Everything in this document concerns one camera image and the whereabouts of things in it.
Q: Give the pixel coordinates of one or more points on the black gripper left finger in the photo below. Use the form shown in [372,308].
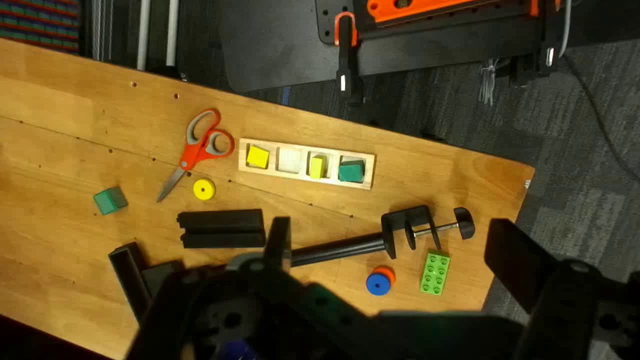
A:
[132,272]

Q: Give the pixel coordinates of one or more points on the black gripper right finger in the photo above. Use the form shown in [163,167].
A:
[521,256]

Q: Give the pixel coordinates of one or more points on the orange round disc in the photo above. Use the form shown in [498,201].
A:
[389,271]

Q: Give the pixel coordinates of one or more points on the blue round disc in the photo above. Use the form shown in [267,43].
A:
[374,287]

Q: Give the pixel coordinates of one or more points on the green cube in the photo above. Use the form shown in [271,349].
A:
[111,201]

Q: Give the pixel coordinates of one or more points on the green toy brick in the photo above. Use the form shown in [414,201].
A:
[434,272]

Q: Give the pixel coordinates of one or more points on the black rectangular block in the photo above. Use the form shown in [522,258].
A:
[220,228]

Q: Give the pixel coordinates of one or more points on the yellow square block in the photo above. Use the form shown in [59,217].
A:
[319,164]
[257,156]

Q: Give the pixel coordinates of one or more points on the black pole with clamp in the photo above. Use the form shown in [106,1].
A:
[347,248]

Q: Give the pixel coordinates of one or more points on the green square block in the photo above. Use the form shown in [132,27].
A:
[350,171]

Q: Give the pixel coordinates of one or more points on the colourful toy block set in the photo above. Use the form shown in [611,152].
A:
[302,149]

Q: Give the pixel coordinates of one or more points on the orange black bar clamp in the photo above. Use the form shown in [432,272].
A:
[347,52]

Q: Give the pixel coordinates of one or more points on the white metal frame leg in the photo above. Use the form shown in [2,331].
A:
[143,32]
[172,32]

